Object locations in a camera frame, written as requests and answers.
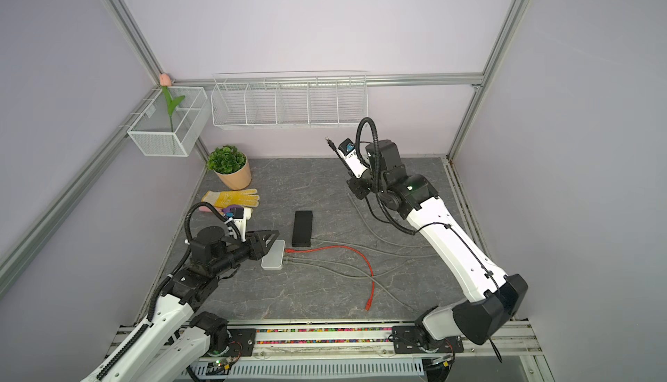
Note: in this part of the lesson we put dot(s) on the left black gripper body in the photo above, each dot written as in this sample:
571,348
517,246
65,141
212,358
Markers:
237,252

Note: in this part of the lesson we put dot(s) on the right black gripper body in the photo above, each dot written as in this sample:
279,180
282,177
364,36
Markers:
363,188

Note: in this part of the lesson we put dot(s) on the white network switch box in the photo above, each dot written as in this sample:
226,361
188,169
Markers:
273,260

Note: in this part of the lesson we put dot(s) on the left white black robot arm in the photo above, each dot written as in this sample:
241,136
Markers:
173,334

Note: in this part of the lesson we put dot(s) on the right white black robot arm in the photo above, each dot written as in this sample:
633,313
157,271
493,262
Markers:
492,297

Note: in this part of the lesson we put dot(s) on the yellow work glove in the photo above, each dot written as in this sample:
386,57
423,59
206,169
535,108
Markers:
247,198

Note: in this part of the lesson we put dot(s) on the green plant in pot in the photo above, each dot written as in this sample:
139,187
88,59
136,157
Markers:
231,166

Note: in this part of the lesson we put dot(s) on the pink artificial tulip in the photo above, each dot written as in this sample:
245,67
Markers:
171,101

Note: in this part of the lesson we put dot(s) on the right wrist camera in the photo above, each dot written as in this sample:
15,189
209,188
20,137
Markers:
351,158

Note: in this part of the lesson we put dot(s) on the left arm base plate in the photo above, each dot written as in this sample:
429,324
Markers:
234,342

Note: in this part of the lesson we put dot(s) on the long white wire basket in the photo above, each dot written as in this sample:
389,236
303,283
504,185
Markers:
287,99

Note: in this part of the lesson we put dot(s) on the small white wire basket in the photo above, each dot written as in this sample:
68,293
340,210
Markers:
151,130

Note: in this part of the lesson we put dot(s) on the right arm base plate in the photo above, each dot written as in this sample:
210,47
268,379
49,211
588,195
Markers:
412,340

